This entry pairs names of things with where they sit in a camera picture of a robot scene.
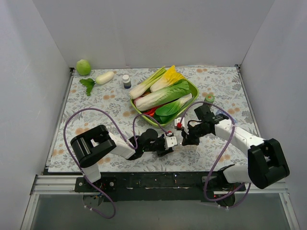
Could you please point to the green napa cabbage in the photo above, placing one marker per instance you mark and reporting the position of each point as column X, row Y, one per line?
column 163, row 96

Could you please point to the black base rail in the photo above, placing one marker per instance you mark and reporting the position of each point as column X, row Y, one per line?
column 147, row 186

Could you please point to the blue pill blister pack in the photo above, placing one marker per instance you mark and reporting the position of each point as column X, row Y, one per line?
column 223, row 113

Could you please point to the leek white green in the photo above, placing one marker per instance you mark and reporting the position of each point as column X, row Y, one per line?
column 141, row 88

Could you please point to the white blue pill bottle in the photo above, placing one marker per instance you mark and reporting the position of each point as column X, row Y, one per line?
column 126, row 81

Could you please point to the yellow napa cabbage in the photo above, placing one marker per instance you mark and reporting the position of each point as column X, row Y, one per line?
column 170, row 77

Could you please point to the green round cabbage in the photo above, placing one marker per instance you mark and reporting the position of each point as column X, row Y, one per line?
column 83, row 67

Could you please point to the red chili peppers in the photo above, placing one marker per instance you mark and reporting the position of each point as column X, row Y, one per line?
column 151, row 111

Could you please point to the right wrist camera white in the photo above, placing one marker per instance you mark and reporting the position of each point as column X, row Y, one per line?
column 179, row 123

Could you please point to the green pill bottle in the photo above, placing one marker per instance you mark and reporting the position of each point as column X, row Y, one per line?
column 209, row 98

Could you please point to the bok choy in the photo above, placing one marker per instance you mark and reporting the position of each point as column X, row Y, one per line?
column 165, row 113

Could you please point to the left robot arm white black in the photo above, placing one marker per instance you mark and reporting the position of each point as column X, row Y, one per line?
column 91, row 146

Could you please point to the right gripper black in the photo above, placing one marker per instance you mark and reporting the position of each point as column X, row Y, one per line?
column 190, row 133

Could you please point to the floral patterned table mat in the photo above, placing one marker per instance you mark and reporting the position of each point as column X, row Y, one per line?
column 109, row 105

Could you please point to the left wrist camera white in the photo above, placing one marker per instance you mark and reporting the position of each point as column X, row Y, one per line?
column 170, row 140

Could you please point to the green plastic tray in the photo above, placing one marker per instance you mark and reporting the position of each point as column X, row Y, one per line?
column 193, row 90

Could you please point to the white radish with leaves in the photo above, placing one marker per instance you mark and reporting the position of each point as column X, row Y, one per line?
column 100, row 80

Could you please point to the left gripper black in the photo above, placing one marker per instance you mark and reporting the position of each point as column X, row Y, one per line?
column 162, row 146

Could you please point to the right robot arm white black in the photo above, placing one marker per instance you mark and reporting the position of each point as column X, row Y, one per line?
column 266, row 161

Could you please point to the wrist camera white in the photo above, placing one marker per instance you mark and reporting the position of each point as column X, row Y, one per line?
column 170, row 140
column 179, row 123

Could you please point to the clear weekly pill organizer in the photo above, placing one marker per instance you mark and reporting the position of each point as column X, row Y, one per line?
column 180, row 149

